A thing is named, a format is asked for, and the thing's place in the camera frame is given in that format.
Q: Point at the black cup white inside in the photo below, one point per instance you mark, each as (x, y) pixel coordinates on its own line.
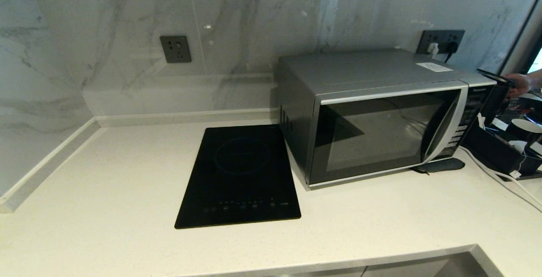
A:
(535, 158)
(525, 126)

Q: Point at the grey cabinet door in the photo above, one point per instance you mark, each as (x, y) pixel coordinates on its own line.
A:
(423, 268)
(338, 273)

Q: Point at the bare person forearm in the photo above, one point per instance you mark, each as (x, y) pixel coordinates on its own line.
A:
(535, 78)

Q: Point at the silver microwave oven body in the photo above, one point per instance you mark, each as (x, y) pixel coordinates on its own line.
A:
(360, 69)

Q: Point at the white tissue piece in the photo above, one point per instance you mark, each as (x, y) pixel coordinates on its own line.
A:
(480, 121)

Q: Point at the bare person hand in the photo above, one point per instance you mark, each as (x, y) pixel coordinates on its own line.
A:
(518, 85)

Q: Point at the black induction cooktop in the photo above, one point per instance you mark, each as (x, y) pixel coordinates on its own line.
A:
(241, 175)

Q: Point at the white paper sticker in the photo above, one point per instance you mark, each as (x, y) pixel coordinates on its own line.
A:
(433, 67)

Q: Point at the black power plug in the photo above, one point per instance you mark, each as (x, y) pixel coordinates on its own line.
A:
(452, 48)

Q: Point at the white power plug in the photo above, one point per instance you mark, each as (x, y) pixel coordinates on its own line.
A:
(432, 50)

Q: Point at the dark window frame post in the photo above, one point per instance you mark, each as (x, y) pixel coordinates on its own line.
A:
(525, 35)

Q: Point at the dark grey felt pad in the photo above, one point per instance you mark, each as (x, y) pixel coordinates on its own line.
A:
(442, 165)

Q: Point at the dark grey wall socket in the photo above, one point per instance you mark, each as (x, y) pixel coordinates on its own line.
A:
(175, 49)
(424, 37)
(458, 36)

